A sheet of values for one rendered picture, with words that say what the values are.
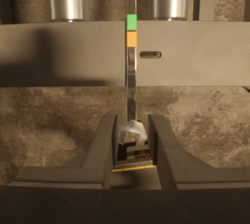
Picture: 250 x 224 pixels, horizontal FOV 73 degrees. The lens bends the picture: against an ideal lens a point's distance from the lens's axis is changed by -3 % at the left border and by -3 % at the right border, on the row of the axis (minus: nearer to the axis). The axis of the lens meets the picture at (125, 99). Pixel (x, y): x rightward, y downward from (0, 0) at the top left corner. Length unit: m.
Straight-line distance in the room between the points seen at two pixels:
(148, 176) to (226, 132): 0.82
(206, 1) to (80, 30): 0.53
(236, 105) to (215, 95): 0.21
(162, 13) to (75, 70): 0.34
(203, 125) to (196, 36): 1.44
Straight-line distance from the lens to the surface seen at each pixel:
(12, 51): 0.30
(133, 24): 0.24
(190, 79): 0.26
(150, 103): 1.48
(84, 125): 1.58
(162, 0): 0.53
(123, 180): 1.42
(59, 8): 0.55
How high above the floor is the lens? 1.41
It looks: 76 degrees down
